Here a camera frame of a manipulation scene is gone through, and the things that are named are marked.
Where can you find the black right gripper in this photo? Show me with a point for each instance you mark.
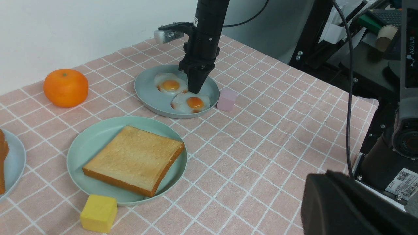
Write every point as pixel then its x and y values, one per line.
pixel 201 51

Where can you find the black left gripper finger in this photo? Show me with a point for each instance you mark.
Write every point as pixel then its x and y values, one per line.
pixel 333 204

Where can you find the fried egg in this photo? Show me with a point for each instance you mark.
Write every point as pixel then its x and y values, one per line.
pixel 170 84
pixel 190 103

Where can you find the toast slice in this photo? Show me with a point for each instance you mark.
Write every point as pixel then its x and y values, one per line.
pixel 4 151
pixel 135 160

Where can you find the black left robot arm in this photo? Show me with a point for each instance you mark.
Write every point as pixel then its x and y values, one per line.
pixel 382 198

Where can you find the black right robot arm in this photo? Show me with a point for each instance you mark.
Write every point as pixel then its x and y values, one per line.
pixel 209 17

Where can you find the pink foam cube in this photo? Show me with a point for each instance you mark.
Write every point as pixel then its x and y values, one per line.
pixel 227 99

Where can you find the grey blue egg plate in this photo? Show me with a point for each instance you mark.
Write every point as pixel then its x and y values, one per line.
pixel 160 103

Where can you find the pink checkered tablecloth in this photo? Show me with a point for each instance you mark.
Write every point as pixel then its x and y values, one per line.
pixel 246 169

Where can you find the mint green centre plate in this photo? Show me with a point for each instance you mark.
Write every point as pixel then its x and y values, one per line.
pixel 90 141

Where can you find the orange tangerine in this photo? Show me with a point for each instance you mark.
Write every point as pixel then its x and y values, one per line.
pixel 66 88

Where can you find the yellow foam cube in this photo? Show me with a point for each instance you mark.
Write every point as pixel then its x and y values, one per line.
pixel 99 213

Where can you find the paper cup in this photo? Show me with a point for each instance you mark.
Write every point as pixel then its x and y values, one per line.
pixel 384 37

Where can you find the light blue bread plate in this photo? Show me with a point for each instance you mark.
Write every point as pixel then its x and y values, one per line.
pixel 14 163

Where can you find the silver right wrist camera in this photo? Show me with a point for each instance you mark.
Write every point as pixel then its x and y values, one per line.
pixel 171 32

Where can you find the black metal frame stand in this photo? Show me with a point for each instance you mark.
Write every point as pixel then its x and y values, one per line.
pixel 324 38

